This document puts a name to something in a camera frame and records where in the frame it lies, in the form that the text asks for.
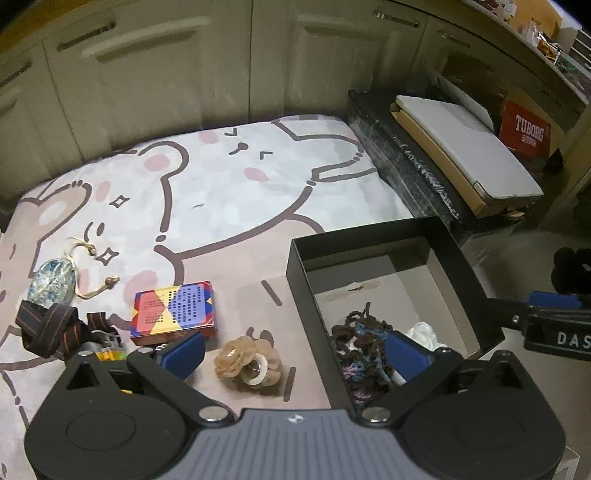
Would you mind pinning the shelf with assorted packets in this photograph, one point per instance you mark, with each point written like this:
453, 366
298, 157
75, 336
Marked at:
549, 41

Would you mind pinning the dark striped fabric band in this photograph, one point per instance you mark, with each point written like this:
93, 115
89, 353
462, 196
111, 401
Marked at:
41, 325

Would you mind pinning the red cardboard box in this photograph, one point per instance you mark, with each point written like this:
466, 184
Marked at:
524, 131

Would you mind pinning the black fuzzy cloth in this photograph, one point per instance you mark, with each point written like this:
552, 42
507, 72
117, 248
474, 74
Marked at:
572, 272

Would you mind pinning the blue purple knitted scrunchie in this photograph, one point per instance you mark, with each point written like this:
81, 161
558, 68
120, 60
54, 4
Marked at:
364, 369

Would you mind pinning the brown flat cardboard box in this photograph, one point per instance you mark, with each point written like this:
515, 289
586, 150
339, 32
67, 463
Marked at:
438, 157

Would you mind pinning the black cardboard box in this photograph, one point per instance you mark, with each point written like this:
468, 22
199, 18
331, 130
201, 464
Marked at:
392, 286

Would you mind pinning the bear printed blanket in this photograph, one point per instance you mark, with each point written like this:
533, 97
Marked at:
207, 198

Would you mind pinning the white flat box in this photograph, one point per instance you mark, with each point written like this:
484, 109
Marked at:
471, 143

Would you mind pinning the dark brown yarn scrunchie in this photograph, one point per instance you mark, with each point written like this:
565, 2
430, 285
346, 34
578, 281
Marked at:
353, 325

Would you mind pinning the black wrapped long box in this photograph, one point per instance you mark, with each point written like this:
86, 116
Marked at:
392, 147

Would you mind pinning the white fabric scrunchie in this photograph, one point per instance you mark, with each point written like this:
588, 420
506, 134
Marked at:
425, 334

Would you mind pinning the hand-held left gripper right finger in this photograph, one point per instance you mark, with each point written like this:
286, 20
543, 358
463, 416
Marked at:
406, 360

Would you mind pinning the beige cabinet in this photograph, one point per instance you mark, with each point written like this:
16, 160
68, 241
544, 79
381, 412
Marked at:
184, 78

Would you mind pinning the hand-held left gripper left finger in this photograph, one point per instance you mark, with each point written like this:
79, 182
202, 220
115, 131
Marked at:
185, 356

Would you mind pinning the beige flower scrunchie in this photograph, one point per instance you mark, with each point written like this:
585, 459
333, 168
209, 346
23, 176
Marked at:
233, 357

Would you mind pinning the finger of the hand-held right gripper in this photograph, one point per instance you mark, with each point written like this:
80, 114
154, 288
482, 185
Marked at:
554, 300
505, 313

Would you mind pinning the colourful patterned card box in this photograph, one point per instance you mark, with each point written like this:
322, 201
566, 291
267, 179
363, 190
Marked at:
171, 310

